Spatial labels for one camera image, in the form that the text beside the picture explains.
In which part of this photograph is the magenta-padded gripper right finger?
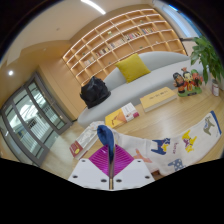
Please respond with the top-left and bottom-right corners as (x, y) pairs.
(112, 144), (156, 191)

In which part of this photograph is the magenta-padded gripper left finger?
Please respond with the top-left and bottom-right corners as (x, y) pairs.
(68, 144), (112, 191)

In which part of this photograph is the white towel with animal print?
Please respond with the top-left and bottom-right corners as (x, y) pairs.
(96, 110), (223, 178)

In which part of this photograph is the red and white book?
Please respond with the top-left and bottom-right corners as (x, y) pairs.
(68, 120), (104, 160)

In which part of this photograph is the yellow and white book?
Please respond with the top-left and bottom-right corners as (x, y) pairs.
(104, 102), (141, 129)

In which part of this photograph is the plain yellow book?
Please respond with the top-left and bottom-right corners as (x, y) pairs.
(139, 86), (178, 113)

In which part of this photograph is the grey framed glass door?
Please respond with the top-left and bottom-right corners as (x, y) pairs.
(0, 71), (74, 167)

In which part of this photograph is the black bag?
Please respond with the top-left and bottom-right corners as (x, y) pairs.
(79, 75), (112, 109)

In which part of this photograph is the light grey curved sofa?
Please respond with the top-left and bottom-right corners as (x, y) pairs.
(77, 50), (204, 129)

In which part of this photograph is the colourful cartoon figurine group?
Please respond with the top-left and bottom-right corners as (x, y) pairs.
(172, 67), (204, 98)

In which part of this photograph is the yellow cushion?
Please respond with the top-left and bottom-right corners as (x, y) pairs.
(115, 53), (152, 84)

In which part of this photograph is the small white jar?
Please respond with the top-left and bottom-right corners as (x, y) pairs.
(211, 78), (221, 98)

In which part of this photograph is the green potted plant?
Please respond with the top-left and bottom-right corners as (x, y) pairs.
(189, 35), (224, 84)

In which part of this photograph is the white sheer curtain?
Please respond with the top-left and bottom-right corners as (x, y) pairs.
(153, 0), (203, 38)

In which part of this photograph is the long ceiling light strip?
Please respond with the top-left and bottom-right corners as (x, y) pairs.
(80, 0), (107, 16)

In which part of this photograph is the wooden wall shelf unit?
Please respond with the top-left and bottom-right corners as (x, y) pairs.
(62, 8), (188, 88)

